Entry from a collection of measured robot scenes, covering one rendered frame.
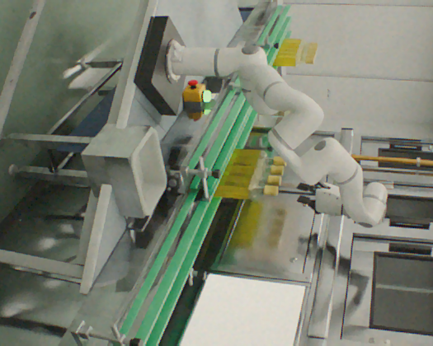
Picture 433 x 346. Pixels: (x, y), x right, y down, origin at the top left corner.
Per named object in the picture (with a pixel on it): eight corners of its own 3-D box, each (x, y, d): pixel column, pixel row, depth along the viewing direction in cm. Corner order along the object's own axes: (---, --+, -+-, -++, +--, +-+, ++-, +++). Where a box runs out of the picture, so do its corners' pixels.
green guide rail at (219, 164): (189, 189, 163) (212, 191, 161) (189, 186, 162) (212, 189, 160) (279, 17, 297) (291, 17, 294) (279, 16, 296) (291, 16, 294)
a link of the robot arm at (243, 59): (219, 39, 155) (268, 40, 150) (224, 72, 164) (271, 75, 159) (211, 54, 148) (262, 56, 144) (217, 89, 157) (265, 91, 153)
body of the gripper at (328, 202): (350, 210, 160) (321, 202, 166) (353, 186, 155) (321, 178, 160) (344, 223, 155) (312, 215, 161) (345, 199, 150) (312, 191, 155)
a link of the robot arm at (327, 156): (339, 140, 145) (303, 172, 149) (298, 96, 135) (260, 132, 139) (361, 168, 132) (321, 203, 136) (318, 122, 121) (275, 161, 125)
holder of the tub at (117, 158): (124, 228, 149) (148, 231, 147) (103, 156, 133) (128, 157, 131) (145, 194, 162) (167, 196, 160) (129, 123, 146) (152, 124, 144)
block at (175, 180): (165, 194, 161) (185, 195, 159) (159, 170, 156) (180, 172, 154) (168, 187, 164) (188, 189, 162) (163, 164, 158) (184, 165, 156)
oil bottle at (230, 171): (202, 185, 178) (260, 190, 171) (200, 173, 174) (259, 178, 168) (207, 176, 182) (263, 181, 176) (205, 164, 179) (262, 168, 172)
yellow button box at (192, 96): (183, 107, 189) (201, 108, 187) (181, 91, 185) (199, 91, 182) (189, 99, 194) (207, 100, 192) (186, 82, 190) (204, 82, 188)
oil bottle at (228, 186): (197, 195, 173) (256, 201, 167) (195, 182, 170) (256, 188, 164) (202, 185, 177) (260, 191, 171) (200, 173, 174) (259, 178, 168)
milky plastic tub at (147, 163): (122, 216, 146) (148, 220, 143) (104, 156, 133) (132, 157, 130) (143, 181, 159) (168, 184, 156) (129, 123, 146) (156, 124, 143)
